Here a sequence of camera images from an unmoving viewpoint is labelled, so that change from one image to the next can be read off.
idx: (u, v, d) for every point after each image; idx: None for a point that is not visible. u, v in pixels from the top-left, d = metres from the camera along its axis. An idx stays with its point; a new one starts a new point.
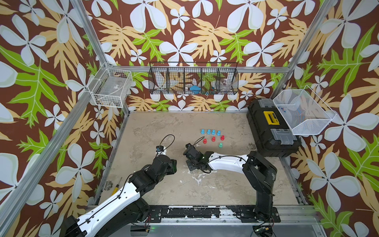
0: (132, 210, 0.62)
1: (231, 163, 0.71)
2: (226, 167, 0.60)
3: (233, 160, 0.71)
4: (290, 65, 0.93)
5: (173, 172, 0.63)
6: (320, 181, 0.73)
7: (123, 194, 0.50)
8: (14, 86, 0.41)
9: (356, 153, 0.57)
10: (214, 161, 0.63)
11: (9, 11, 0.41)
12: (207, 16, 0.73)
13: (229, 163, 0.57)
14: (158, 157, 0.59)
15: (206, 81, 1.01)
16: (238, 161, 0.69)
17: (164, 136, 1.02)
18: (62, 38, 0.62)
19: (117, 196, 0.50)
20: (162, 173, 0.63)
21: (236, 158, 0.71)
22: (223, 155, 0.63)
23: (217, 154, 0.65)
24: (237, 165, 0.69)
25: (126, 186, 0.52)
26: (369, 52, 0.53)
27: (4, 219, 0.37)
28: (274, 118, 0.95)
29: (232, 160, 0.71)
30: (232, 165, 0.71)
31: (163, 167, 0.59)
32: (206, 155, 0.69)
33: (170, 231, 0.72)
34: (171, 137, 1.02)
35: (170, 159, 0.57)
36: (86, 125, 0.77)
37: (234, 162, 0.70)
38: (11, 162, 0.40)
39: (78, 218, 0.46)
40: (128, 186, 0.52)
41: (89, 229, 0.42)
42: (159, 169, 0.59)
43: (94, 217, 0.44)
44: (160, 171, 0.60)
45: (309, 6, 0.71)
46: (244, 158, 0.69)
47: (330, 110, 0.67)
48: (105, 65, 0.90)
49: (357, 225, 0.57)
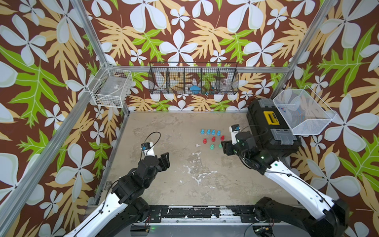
0: (131, 213, 0.62)
1: (302, 194, 0.45)
2: (291, 191, 0.47)
3: (308, 192, 0.44)
4: (290, 65, 0.93)
5: (167, 167, 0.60)
6: (320, 180, 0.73)
7: (105, 208, 0.47)
8: (14, 86, 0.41)
9: (356, 153, 0.57)
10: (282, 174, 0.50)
11: (8, 11, 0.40)
12: (207, 16, 0.73)
13: (301, 193, 0.45)
14: (144, 161, 0.52)
15: (206, 81, 1.01)
16: (317, 200, 0.43)
17: (153, 134, 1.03)
18: (62, 38, 0.62)
19: (99, 211, 0.46)
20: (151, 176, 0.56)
21: (314, 191, 0.45)
22: (295, 175, 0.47)
23: (285, 166, 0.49)
24: (310, 202, 0.43)
25: (108, 199, 0.48)
26: (370, 51, 0.53)
27: (4, 219, 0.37)
28: (274, 118, 0.95)
29: (307, 192, 0.44)
30: (300, 196, 0.45)
31: (151, 170, 0.52)
32: (266, 158, 0.54)
33: (170, 231, 0.72)
34: (158, 134, 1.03)
35: (159, 160, 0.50)
36: (86, 125, 0.77)
37: (309, 196, 0.44)
38: (11, 162, 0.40)
39: None
40: (110, 198, 0.48)
41: None
42: (145, 174, 0.52)
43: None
44: (148, 174, 0.53)
45: (309, 6, 0.71)
46: (327, 201, 0.42)
47: (331, 110, 0.67)
48: (105, 65, 0.90)
49: (357, 225, 0.57)
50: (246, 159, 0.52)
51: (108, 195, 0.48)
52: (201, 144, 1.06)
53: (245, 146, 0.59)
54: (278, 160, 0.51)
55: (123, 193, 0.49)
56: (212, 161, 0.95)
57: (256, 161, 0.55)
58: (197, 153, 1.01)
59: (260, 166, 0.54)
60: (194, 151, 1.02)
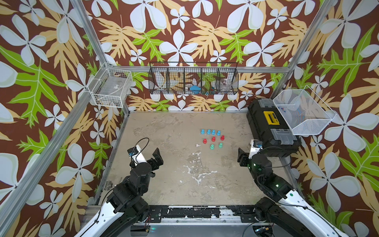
0: (129, 216, 0.62)
1: (319, 229, 0.45)
2: (309, 225, 0.47)
3: (325, 229, 0.44)
4: (290, 65, 0.93)
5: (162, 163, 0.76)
6: (320, 180, 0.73)
7: (101, 217, 0.47)
8: (14, 86, 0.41)
9: (356, 153, 0.57)
10: (298, 206, 0.49)
11: (8, 11, 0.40)
12: (207, 16, 0.73)
13: (318, 228, 0.45)
14: (136, 169, 0.51)
15: (206, 81, 1.01)
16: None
17: (141, 140, 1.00)
18: (62, 38, 0.62)
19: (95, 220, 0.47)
20: (143, 183, 0.54)
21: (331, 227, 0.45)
22: (312, 208, 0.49)
23: (301, 197, 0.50)
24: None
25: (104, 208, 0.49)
26: (370, 52, 0.53)
27: (4, 219, 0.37)
28: (274, 118, 0.95)
29: (324, 227, 0.45)
30: (316, 230, 0.45)
31: (143, 177, 0.51)
32: (281, 186, 0.54)
33: (170, 231, 0.72)
34: (146, 140, 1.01)
35: (151, 167, 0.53)
36: (86, 125, 0.77)
37: (326, 233, 0.44)
38: (11, 162, 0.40)
39: None
40: (106, 207, 0.49)
41: None
42: (138, 181, 0.51)
43: None
44: (141, 181, 0.53)
45: (309, 6, 0.71)
46: None
47: (330, 110, 0.67)
48: (105, 65, 0.90)
49: (357, 225, 0.57)
50: (260, 185, 0.58)
51: (104, 204, 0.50)
52: (201, 144, 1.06)
53: (262, 172, 0.57)
54: (293, 189, 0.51)
55: (118, 202, 0.49)
56: (212, 161, 0.95)
57: (270, 188, 0.54)
58: (197, 153, 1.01)
59: (274, 193, 0.54)
60: (194, 151, 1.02)
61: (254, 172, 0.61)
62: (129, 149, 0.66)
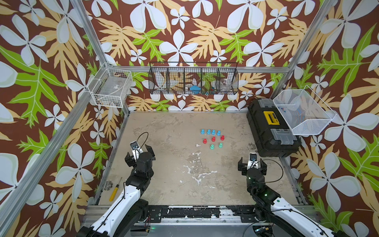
0: (134, 209, 0.63)
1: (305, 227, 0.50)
2: (298, 228, 0.52)
3: (310, 226, 0.49)
4: (290, 65, 0.93)
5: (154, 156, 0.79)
6: (320, 180, 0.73)
7: (127, 194, 0.54)
8: (14, 86, 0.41)
9: (356, 153, 0.57)
10: (284, 209, 0.56)
11: (9, 11, 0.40)
12: (207, 16, 0.73)
13: (303, 226, 0.50)
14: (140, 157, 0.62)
15: (206, 81, 1.01)
16: (318, 232, 0.47)
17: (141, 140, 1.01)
18: (62, 38, 0.62)
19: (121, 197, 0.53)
20: (149, 168, 0.65)
21: (316, 226, 0.49)
22: (297, 210, 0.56)
23: (287, 202, 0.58)
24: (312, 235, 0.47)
25: (128, 189, 0.57)
26: (370, 52, 0.53)
27: (4, 219, 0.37)
28: (274, 118, 0.95)
29: (309, 225, 0.50)
30: (303, 230, 0.50)
31: (148, 163, 0.63)
32: (269, 195, 0.62)
33: (170, 231, 0.72)
34: (146, 135, 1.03)
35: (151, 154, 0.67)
36: (86, 125, 0.77)
37: (310, 229, 0.49)
38: (11, 162, 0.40)
39: (93, 225, 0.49)
40: (129, 188, 0.57)
41: (109, 228, 0.43)
42: (145, 167, 0.62)
43: (108, 219, 0.46)
44: (147, 167, 0.64)
45: (309, 6, 0.71)
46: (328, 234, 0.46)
47: (331, 110, 0.67)
48: (105, 65, 0.90)
49: (357, 225, 0.57)
50: (253, 195, 0.65)
51: (127, 186, 0.58)
52: (201, 144, 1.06)
53: (255, 184, 0.65)
54: (281, 197, 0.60)
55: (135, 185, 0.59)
56: (212, 161, 0.95)
57: (261, 198, 0.62)
58: (197, 153, 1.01)
59: (265, 204, 0.62)
60: (194, 151, 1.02)
61: (248, 183, 0.69)
62: (132, 144, 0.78)
